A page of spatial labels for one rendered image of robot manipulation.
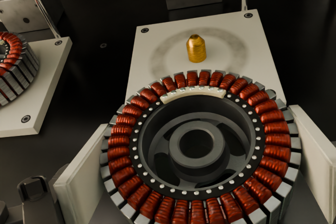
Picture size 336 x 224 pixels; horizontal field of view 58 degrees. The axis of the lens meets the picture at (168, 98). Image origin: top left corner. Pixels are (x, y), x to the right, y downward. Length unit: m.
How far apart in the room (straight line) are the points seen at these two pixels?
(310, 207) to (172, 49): 0.21
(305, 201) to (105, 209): 0.15
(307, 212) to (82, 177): 0.16
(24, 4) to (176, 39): 0.23
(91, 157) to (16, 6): 0.35
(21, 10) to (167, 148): 0.35
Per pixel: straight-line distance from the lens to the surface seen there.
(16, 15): 0.50
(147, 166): 0.17
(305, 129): 0.17
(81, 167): 0.16
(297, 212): 0.25
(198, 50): 0.31
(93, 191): 0.17
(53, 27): 0.42
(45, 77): 0.38
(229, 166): 0.18
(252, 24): 0.37
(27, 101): 0.36
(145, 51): 0.35
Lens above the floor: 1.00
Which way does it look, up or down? 47 degrees down
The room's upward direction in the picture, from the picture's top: 15 degrees counter-clockwise
